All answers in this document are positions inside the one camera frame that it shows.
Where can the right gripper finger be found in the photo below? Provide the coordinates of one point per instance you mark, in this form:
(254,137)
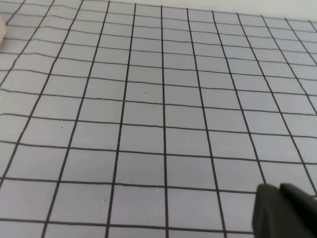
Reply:
(284,213)

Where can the cream canvas pencil case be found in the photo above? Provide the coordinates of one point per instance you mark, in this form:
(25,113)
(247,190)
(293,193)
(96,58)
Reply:
(2,32)

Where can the blue grid tablecloth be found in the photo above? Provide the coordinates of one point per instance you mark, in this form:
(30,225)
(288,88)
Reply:
(148,111)

